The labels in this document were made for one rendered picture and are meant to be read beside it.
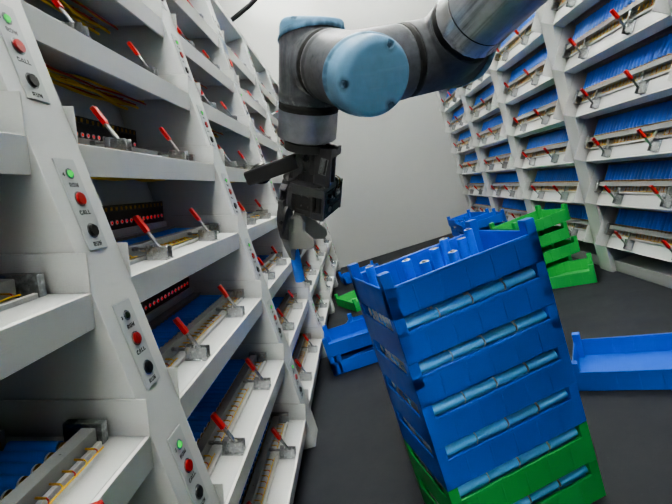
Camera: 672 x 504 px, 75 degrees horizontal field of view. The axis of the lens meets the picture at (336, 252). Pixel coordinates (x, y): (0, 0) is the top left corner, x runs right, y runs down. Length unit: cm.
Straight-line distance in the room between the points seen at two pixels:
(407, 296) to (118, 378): 43
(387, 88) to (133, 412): 51
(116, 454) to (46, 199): 32
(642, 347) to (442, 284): 90
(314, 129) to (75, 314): 39
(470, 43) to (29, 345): 57
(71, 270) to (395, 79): 45
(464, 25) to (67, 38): 59
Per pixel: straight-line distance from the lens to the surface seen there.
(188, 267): 90
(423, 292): 73
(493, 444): 88
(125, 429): 66
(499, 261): 80
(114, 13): 134
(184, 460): 71
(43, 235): 63
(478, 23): 55
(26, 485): 58
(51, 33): 82
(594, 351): 155
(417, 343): 75
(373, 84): 53
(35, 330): 54
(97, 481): 59
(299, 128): 65
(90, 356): 64
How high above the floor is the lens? 71
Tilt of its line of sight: 8 degrees down
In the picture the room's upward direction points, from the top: 18 degrees counter-clockwise
